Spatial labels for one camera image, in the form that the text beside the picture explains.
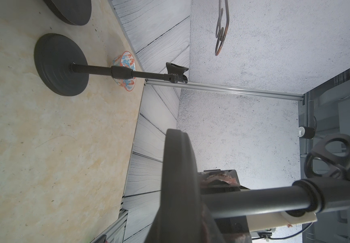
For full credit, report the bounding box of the aluminium front rail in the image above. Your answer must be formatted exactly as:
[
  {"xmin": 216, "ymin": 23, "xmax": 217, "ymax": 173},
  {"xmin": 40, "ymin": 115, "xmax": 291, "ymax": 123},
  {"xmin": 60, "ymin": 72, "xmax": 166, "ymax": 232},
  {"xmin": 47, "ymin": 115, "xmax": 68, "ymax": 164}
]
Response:
[{"xmin": 91, "ymin": 209, "xmax": 128, "ymax": 243}]

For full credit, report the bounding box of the spare black microphone pole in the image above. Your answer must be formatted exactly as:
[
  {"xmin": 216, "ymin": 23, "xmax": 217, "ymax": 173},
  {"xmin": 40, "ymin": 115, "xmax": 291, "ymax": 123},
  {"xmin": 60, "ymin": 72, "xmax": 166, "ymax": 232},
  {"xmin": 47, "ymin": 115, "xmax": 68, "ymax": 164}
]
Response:
[{"xmin": 200, "ymin": 133, "xmax": 350, "ymax": 220}]

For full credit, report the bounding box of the overhead black camera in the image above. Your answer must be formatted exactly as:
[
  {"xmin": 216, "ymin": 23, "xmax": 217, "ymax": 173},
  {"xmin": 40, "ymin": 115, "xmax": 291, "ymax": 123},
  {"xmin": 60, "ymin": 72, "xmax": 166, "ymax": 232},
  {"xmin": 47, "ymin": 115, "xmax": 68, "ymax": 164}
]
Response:
[{"xmin": 299, "ymin": 127, "xmax": 316, "ymax": 139}]

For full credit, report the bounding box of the aluminium right corner post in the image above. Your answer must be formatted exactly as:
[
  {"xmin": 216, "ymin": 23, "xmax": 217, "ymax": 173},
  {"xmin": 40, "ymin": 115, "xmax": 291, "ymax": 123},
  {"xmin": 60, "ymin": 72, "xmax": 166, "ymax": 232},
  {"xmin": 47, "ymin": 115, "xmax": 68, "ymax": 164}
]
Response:
[{"xmin": 146, "ymin": 79, "xmax": 304, "ymax": 101}]

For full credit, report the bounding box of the dark oval stand base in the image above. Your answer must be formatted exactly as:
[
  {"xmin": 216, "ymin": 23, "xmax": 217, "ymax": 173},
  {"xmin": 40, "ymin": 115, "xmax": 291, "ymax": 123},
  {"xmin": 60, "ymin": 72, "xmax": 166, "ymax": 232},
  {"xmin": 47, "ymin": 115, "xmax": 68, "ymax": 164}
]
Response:
[{"xmin": 44, "ymin": 0, "xmax": 92, "ymax": 26}]

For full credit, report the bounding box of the scrolled wire holder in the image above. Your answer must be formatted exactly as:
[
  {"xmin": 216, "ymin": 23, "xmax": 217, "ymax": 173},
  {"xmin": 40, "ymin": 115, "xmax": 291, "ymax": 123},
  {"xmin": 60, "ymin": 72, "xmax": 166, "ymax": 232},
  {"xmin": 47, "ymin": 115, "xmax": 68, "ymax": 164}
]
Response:
[{"xmin": 214, "ymin": 0, "xmax": 230, "ymax": 56}]

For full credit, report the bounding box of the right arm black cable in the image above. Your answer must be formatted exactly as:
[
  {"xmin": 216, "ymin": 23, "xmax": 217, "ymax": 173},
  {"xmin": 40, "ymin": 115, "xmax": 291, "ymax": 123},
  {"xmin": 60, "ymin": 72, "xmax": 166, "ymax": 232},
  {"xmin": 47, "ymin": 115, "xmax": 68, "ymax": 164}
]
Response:
[{"xmin": 252, "ymin": 221, "xmax": 314, "ymax": 241}]

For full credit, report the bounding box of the red blue patterned bowl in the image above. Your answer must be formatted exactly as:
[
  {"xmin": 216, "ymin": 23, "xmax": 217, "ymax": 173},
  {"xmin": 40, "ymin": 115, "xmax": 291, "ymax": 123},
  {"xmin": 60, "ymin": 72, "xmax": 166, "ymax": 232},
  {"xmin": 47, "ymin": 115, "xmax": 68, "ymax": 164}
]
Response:
[{"xmin": 110, "ymin": 51, "xmax": 136, "ymax": 92}]

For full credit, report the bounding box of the black microphone stand pole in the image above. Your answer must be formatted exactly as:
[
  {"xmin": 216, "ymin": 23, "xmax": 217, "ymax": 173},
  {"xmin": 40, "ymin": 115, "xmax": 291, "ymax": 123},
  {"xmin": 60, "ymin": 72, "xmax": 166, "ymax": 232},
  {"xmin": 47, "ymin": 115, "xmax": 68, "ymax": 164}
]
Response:
[{"xmin": 71, "ymin": 62, "xmax": 189, "ymax": 84}]

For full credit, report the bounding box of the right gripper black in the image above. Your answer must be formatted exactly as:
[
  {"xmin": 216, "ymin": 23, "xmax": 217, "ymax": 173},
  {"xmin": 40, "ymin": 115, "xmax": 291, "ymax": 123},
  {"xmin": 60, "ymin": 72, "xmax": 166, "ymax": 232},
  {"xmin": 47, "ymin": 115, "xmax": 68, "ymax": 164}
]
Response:
[{"xmin": 198, "ymin": 170, "xmax": 252, "ymax": 243}]

